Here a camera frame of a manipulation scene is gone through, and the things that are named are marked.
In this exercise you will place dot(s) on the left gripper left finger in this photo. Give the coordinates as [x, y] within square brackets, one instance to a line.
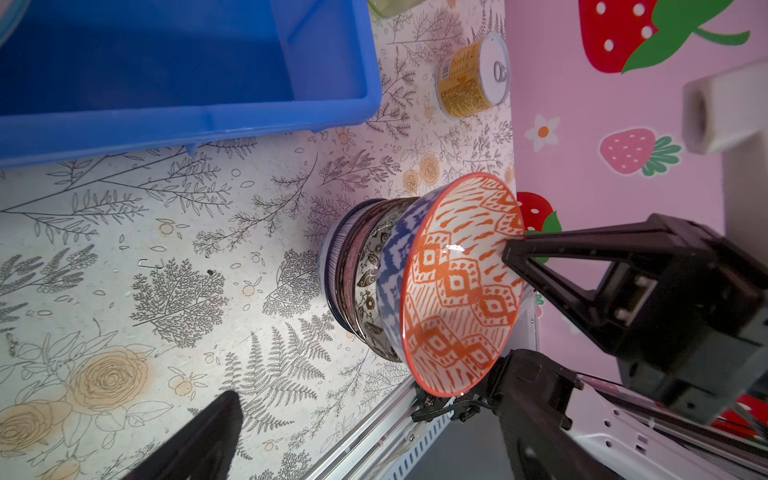
[203, 449]

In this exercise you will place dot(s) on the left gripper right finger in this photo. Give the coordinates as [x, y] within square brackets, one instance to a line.
[530, 393]

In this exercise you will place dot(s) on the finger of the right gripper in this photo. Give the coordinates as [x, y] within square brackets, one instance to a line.
[576, 246]
[592, 311]

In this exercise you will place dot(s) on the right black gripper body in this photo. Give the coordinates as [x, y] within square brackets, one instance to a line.
[685, 314]

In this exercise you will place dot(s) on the red patterned bowl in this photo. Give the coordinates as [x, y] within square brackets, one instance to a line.
[445, 298]

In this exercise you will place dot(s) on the black white leaf bowl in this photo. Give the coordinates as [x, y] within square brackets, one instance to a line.
[375, 232]

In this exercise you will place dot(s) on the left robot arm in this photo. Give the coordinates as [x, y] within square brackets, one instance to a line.
[634, 441]

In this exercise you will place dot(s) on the blue plastic bin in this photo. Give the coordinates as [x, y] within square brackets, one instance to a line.
[86, 78]

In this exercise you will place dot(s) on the purple striped bowl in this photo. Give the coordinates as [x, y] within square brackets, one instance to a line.
[345, 270]

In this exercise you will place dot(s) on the yellow can white lid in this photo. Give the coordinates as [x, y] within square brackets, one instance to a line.
[475, 78]

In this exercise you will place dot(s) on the green glass cup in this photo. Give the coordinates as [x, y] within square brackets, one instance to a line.
[392, 8]

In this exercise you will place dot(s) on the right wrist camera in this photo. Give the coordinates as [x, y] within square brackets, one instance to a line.
[726, 114]

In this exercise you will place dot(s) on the aluminium front rail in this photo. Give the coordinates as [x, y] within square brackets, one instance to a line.
[384, 432]

